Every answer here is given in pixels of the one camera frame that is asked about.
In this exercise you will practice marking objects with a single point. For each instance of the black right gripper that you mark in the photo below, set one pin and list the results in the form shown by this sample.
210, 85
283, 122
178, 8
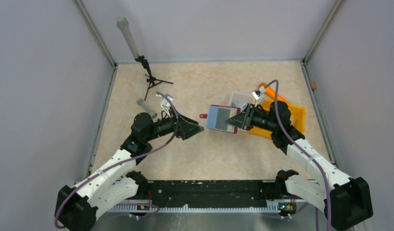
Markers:
248, 116

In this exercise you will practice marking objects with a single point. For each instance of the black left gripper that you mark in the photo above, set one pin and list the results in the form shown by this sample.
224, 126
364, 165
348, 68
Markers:
180, 126

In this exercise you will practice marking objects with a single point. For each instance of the dark grey credit card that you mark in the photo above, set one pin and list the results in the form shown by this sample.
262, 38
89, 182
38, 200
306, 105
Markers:
223, 114

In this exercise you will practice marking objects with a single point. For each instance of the red card holder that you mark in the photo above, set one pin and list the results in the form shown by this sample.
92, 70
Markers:
210, 116

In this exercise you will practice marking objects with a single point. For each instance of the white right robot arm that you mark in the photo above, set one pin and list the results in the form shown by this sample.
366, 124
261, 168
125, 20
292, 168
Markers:
345, 201

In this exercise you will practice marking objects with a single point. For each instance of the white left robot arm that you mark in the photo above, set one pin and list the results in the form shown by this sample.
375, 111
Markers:
79, 207

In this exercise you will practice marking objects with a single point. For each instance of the white plastic bin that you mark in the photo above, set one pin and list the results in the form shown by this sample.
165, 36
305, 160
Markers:
240, 100

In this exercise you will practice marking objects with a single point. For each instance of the orange plastic cylinder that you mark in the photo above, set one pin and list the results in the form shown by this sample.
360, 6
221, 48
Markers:
271, 93

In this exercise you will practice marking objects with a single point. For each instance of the yellow plastic double bin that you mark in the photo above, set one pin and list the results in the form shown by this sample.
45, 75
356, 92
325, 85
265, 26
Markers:
297, 118

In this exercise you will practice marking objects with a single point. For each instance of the grey toy block bar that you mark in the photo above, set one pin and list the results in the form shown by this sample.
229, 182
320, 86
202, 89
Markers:
149, 110

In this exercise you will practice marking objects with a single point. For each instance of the black mini tripod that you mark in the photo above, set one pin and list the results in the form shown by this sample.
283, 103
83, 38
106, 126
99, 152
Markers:
152, 81

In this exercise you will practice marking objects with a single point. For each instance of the grey tube on tripod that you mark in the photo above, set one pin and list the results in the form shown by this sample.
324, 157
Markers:
123, 26

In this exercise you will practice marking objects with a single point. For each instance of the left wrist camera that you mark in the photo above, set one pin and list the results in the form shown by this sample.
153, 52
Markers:
165, 102

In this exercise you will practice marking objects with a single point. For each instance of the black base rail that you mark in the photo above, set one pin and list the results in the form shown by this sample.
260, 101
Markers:
214, 194

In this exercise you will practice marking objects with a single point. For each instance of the small brown wall knob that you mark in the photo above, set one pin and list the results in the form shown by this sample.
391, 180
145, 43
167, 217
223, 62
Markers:
313, 85

